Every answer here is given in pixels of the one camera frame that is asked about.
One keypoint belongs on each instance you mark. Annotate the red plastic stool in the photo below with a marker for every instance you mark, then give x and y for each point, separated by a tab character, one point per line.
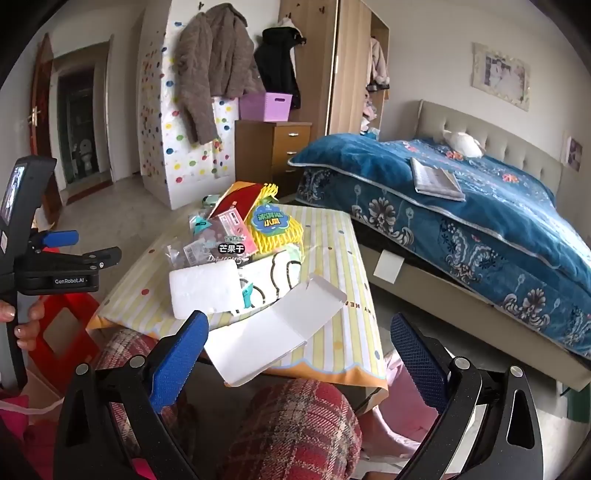
78	304

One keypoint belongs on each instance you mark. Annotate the clear plastic wrapper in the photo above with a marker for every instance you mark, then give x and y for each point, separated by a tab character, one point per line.
175	251

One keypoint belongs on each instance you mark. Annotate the pink hanging garment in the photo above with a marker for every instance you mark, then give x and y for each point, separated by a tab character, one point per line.
378	62

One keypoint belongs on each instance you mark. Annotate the small teal white packet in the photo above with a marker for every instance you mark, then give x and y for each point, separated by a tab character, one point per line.
199	224

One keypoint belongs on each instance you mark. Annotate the reddish wooden door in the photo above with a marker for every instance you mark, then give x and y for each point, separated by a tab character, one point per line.
44	115

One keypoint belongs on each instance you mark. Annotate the wooden nightstand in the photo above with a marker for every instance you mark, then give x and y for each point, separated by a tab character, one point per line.
263	157

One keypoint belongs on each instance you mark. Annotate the purple plastic basket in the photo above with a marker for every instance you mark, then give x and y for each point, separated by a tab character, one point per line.
268	107

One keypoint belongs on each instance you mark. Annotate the person's leg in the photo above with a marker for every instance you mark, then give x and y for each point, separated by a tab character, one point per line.
124	346
295	429

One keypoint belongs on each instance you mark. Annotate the magenta cloth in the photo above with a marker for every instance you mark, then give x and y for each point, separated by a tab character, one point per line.
32	443

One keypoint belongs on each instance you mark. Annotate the open white cardboard box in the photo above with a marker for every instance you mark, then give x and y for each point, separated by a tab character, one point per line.
268	341

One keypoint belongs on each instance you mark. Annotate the beige upholstered bed frame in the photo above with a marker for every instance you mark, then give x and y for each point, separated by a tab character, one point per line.
485	124

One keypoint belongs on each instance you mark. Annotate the person's right leg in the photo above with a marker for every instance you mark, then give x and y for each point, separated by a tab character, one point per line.
295	429

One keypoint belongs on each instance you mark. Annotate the pink snack packet black band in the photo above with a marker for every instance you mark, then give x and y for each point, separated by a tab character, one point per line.
231	249

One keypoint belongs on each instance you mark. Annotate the white plush toy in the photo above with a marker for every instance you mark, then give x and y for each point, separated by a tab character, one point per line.
461	144

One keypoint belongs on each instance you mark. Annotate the wooden wardrobe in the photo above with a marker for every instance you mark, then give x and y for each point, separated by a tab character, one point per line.
351	69

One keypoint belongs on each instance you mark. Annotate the white paper tag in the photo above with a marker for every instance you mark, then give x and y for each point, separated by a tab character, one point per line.
388	267

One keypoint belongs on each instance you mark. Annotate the person's left leg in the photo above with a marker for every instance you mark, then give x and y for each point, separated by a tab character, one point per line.
124	346

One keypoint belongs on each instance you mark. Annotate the white foam block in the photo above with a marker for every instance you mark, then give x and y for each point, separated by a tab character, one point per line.
203	286

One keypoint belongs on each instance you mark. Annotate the grey folded cloth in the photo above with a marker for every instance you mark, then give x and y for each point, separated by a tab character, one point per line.
436	180

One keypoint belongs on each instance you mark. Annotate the yellow foam fruit net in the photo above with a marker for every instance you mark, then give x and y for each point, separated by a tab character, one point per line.
282	236

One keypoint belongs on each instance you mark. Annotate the white toilet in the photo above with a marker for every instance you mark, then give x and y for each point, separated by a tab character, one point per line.
85	154

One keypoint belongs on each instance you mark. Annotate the small pink packet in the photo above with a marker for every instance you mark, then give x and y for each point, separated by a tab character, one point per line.
231	221

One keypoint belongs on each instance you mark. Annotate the small mint green object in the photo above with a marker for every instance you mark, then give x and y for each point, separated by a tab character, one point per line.
210	199

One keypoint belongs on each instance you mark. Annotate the person's left hand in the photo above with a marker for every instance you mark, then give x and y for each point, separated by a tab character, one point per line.
30	330

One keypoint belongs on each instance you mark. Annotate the pink plastic bag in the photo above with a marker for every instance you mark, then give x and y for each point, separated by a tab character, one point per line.
411	410

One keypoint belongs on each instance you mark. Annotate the red packet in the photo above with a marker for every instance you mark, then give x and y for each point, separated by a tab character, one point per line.
240	196

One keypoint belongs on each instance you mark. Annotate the brown coat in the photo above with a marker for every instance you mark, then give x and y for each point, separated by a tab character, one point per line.
207	69

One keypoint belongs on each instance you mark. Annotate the pile of pink clothes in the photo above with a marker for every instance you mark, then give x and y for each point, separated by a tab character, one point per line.
369	113

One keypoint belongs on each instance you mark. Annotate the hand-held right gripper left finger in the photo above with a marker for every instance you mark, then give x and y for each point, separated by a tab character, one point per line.
178	364

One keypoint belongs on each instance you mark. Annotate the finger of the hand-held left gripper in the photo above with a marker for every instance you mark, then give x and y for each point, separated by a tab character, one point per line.
60	238
97	258

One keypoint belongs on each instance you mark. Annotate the small wall picture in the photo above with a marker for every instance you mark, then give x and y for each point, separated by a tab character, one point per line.
574	152

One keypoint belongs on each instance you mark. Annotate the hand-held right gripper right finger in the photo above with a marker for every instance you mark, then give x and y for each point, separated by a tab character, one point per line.
418	360

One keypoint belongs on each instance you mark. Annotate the wall poster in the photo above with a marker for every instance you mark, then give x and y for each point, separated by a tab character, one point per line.
501	74

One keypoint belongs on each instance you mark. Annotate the polka dot white cabinet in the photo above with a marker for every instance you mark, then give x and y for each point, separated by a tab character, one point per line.
152	138

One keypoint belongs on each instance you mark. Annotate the white bag with dark outlines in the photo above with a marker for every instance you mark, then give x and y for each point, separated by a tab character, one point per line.
272	281

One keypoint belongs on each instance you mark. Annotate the black coat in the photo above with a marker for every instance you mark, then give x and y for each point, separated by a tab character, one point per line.
277	64

